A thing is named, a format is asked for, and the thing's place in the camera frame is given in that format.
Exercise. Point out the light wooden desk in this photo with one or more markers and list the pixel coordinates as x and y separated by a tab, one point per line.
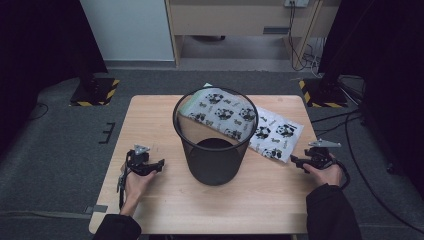
233	18

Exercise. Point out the person's left hand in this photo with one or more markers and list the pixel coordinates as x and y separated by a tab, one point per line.
135	186

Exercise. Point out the black curtain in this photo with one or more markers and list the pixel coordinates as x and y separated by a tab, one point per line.
40	50
393	66

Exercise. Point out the person's right hand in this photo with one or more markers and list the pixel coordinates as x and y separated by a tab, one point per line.
325	176

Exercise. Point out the grey power strip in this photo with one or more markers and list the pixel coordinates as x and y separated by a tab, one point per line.
296	2

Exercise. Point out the panda print plastic bag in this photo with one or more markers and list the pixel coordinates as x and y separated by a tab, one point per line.
278	133

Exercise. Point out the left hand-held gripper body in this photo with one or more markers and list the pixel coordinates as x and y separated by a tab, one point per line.
138	163

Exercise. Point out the grey tape strip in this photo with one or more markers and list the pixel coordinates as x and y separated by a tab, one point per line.
98	209

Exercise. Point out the black mesh trash bin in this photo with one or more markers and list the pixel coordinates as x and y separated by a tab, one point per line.
213	166

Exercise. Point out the black stand base striped tape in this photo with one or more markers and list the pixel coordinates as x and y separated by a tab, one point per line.
95	91
325	95

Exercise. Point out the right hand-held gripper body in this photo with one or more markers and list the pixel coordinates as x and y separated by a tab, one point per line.
320	156

